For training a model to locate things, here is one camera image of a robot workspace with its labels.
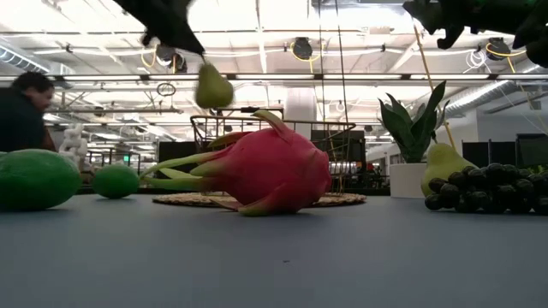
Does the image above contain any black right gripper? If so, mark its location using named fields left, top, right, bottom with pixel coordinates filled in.
left=402, top=0, right=548, bottom=68

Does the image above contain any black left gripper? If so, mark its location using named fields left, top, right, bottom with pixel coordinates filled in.
left=113, top=0, right=206, bottom=56

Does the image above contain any yellow-green toy pear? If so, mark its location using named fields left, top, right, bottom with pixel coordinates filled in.
left=420, top=142, right=480, bottom=198
left=194, top=61, right=235, bottom=110

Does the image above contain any green plastic fruit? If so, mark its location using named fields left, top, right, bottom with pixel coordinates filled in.
left=92, top=163, right=141, bottom=200
left=0, top=148, right=83, bottom=213

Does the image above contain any dark toy grape bunch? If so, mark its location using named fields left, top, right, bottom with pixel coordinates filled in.
left=424, top=162, right=548, bottom=216

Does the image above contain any pink toy dragon fruit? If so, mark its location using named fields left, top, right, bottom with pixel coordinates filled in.
left=139, top=110, right=333, bottom=217

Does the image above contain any green artificial leafy plant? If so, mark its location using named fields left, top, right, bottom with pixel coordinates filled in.
left=378, top=80, right=451, bottom=164

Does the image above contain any black partition panel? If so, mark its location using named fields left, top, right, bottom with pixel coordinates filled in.
left=461, top=140, right=515, bottom=169

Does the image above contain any white round column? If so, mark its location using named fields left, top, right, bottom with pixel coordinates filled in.
left=284, top=87, right=319, bottom=140

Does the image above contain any black monitor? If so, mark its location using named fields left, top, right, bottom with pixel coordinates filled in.
left=515, top=133, right=548, bottom=168

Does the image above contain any white plant pot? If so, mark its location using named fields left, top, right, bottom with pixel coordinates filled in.
left=389, top=162, right=429, bottom=199

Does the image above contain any round woven placemat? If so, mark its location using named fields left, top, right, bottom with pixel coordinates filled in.
left=152, top=191, right=368, bottom=210

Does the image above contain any person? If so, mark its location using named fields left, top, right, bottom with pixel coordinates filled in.
left=0, top=71, right=57, bottom=153

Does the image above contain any black ceiling cable reel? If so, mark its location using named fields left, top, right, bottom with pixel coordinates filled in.
left=289, top=37, right=316, bottom=62
left=485, top=37, right=513, bottom=62
left=153, top=44, right=188, bottom=74

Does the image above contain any yellow hanging cable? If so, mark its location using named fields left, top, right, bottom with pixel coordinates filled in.
left=412, top=24, right=458, bottom=150

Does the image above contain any white coiled hanging cable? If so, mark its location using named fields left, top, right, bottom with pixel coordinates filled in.
left=464, top=49, right=488, bottom=74

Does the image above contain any silver ceiling air duct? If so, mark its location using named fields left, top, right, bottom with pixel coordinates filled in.
left=0, top=42, right=76, bottom=89
left=444, top=55, right=548, bottom=119

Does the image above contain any black hanging cable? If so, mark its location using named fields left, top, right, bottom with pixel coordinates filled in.
left=334, top=0, right=348, bottom=124
left=317, top=0, right=326, bottom=121

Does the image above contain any dark wire basket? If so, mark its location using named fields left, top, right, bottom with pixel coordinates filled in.
left=189, top=114, right=357, bottom=197

